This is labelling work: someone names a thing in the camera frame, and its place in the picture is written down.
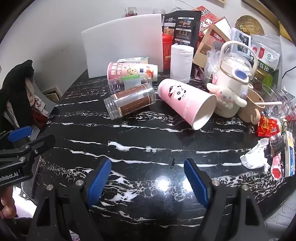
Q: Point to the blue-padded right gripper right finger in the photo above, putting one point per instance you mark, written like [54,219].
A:
[232,213]

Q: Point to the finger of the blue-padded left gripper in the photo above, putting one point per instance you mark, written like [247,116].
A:
[15,135]

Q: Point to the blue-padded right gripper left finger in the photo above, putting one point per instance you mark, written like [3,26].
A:
[62,210]

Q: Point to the clear jar with brown label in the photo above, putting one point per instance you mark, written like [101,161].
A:
[129,101]

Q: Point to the pink panda paper cup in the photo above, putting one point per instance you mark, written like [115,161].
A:
[195,106]

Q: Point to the pink cartoon paper cup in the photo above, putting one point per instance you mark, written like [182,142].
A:
[117,70]

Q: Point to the person's left hand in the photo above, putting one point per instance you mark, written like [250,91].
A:
[9,209]

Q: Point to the red plaid scarf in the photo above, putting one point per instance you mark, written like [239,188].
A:
[40,120]

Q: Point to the black jacket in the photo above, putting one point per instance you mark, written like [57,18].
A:
[14,91]

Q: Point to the crumpled white tissue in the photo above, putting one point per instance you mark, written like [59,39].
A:
[255,158]

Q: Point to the pink red sachet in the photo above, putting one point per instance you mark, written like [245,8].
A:
[276,167]

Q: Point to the blue white medicine box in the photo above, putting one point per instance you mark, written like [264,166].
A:
[289,155]

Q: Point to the red snack packet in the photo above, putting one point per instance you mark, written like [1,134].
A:
[267,128]

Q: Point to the beige plastic mug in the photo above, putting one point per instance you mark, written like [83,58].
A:
[252,112]

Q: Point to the clear bottle with green label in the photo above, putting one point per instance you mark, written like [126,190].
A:
[119,84]

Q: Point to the white teal medicine box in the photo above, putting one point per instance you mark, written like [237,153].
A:
[143,60]

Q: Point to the white bottle with plush dog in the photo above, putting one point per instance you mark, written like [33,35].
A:
[231,81]

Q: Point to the white foam board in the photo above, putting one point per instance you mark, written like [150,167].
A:
[133,36]

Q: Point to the white toilet paper roll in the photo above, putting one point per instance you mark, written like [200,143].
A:
[181,62]

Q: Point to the white green tea bag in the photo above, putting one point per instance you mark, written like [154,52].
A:
[267,49]

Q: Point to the glass jar with red contents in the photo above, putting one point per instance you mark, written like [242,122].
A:
[131,11]

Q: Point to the red tin can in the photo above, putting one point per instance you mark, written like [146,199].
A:
[167,43]

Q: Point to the brown paper box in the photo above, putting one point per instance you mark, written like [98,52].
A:
[213,34]

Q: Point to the woven straw fan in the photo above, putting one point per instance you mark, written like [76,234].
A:
[249,25]

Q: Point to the black snack pouch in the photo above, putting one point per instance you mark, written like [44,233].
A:
[183,27]

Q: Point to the red gift bag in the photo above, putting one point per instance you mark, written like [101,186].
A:
[207,18]

